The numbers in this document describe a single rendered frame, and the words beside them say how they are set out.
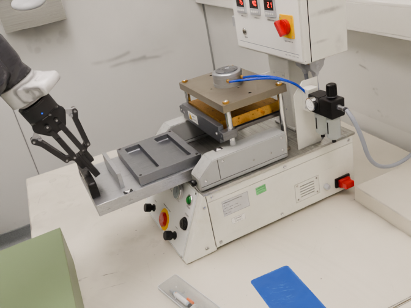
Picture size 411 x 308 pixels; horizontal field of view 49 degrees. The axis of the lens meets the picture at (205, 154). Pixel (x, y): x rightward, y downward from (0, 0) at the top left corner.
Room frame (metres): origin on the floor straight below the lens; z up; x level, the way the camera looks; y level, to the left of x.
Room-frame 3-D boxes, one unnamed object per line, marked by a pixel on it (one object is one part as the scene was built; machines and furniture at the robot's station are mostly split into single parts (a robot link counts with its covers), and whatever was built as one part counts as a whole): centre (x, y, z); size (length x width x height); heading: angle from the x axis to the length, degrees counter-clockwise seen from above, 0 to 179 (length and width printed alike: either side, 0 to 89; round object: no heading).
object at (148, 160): (1.05, 0.12, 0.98); 0.20 x 0.17 x 0.03; 21
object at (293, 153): (1.14, -0.13, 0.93); 0.46 x 0.35 x 0.01; 111
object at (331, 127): (0.97, -0.30, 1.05); 0.15 x 0.05 x 0.15; 21
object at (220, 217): (1.11, -0.10, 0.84); 0.53 x 0.37 x 0.17; 111
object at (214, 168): (0.98, -0.07, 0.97); 0.26 x 0.05 x 0.07; 111
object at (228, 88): (1.13, -0.13, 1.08); 0.31 x 0.24 x 0.13; 21
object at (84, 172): (0.98, 0.30, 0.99); 0.15 x 0.02 x 0.04; 21
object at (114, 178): (1.03, 0.17, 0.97); 0.30 x 0.22 x 0.08; 111
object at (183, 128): (1.24, 0.02, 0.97); 0.25 x 0.05 x 0.07; 111
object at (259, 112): (1.12, -0.10, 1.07); 0.22 x 0.17 x 0.10; 21
